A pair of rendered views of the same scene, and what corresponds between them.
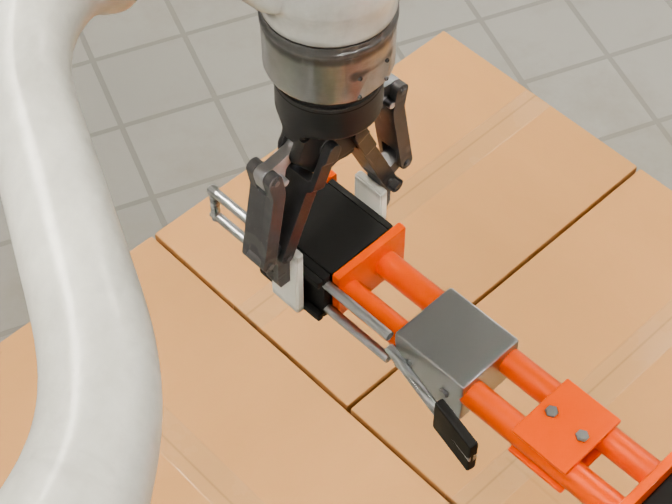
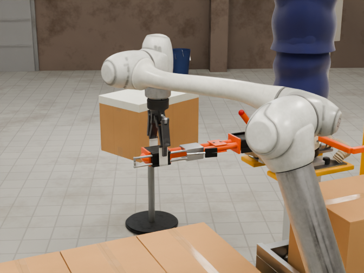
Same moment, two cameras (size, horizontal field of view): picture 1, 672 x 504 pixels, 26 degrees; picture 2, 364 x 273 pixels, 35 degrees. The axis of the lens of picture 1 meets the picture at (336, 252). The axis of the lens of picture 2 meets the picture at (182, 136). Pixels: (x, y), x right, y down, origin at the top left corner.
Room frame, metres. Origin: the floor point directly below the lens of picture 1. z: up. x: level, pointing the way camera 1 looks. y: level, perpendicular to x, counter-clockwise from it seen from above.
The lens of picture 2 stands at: (-0.01, 1.79, 1.92)
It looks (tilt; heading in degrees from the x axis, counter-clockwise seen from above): 17 degrees down; 289
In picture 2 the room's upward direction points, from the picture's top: straight up
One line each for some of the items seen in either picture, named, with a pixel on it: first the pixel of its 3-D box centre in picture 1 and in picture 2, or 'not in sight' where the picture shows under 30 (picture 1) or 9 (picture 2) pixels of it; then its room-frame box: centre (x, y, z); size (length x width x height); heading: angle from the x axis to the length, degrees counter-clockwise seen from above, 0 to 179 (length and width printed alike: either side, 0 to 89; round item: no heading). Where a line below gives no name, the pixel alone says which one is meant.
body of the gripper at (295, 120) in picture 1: (328, 110); (157, 110); (0.69, 0.00, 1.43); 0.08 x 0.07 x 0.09; 134
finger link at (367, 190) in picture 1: (370, 210); (153, 148); (0.72, -0.03, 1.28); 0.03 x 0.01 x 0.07; 44
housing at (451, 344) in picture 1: (455, 352); (191, 151); (0.60, -0.09, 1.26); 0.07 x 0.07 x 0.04; 44
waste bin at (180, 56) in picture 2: not in sight; (180, 61); (3.25, -7.58, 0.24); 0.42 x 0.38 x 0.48; 128
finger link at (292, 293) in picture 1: (287, 273); (163, 155); (0.66, 0.04, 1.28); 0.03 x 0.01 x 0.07; 44
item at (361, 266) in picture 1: (334, 242); (156, 155); (0.70, 0.00, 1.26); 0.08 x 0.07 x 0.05; 44
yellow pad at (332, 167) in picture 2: not in sight; (311, 166); (0.20, -0.35, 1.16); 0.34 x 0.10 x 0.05; 44
